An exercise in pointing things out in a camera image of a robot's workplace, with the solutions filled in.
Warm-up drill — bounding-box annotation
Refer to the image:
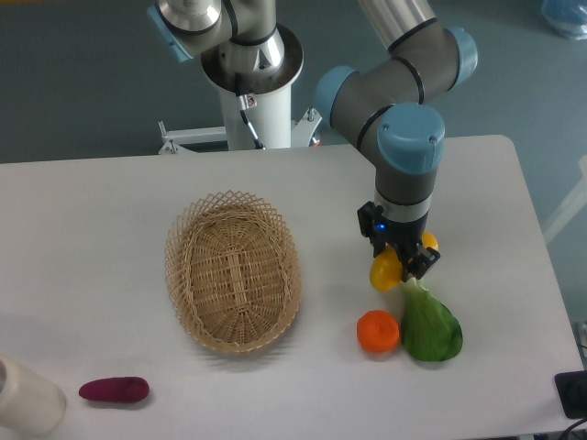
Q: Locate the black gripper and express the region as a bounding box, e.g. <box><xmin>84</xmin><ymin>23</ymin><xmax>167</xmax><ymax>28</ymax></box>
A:
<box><xmin>357</xmin><ymin>202</ymin><xmax>440</xmax><ymax>281</ymax></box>

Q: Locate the yellow mango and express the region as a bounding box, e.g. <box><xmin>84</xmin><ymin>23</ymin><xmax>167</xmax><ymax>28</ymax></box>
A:
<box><xmin>369</xmin><ymin>231</ymin><xmax>440</xmax><ymax>292</ymax></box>

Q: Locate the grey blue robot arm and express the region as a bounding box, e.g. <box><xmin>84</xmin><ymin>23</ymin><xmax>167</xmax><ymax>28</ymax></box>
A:
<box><xmin>148</xmin><ymin>1</ymin><xmax>478</xmax><ymax>281</ymax></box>

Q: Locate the woven wicker basket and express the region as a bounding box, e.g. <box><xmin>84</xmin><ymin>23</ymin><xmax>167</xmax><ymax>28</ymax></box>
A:
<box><xmin>165</xmin><ymin>191</ymin><xmax>302</xmax><ymax>354</ymax></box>

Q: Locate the orange tangerine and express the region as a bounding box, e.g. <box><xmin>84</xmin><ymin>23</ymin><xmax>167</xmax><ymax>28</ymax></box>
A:
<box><xmin>356</xmin><ymin>310</ymin><xmax>400</xmax><ymax>354</ymax></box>

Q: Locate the green bok choy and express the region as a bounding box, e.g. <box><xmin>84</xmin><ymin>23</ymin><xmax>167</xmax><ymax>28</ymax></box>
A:
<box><xmin>401</xmin><ymin>278</ymin><xmax>463</xmax><ymax>362</ymax></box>

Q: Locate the black device at table edge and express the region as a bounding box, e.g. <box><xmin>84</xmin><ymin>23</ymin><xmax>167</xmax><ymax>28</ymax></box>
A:
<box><xmin>554</xmin><ymin>370</ymin><xmax>586</xmax><ymax>420</ymax></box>

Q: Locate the blue object on floor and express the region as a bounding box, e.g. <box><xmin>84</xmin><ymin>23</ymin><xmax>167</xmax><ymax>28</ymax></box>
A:
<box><xmin>541</xmin><ymin>0</ymin><xmax>586</xmax><ymax>40</ymax></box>

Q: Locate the purple sweet potato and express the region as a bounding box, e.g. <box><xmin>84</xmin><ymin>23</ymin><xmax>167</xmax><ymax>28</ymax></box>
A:
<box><xmin>78</xmin><ymin>377</ymin><xmax>150</xmax><ymax>403</ymax></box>

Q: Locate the white cylindrical bottle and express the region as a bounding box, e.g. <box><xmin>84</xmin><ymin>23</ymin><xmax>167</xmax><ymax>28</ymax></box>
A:
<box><xmin>1</xmin><ymin>355</ymin><xmax>66</xmax><ymax>436</ymax></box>

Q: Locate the white table leg frame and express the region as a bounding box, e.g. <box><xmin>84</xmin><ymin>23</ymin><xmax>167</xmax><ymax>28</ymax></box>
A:
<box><xmin>541</xmin><ymin>156</ymin><xmax>586</xmax><ymax>245</ymax></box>

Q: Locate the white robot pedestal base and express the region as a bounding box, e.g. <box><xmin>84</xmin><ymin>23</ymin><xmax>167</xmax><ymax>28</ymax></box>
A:
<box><xmin>157</xmin><ymin>25</ymin><xmax>323</xmax><ymax>156</ymax></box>

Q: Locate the black cable on pedestal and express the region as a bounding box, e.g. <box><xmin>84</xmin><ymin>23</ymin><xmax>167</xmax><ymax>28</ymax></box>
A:
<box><xmin>233</xmin><ymin>72</ymin><xmax>266</xmax><ymax>150</ymax></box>

